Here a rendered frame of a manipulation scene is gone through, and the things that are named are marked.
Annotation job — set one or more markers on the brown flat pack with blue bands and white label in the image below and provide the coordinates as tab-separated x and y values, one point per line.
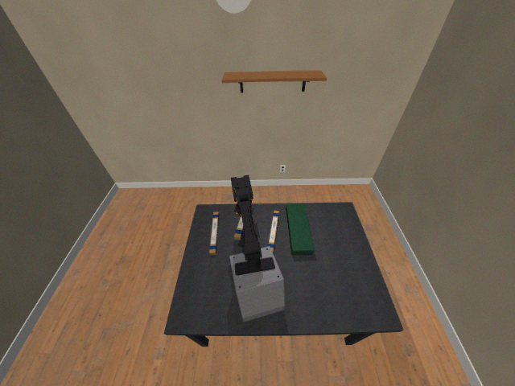
239	230

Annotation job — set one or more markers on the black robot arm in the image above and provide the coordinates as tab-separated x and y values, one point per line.
253	263

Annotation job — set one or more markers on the brown welding electrode pack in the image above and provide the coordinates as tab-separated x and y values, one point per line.
213	243

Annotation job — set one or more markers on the low green platform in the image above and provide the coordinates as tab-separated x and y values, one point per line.
299	230

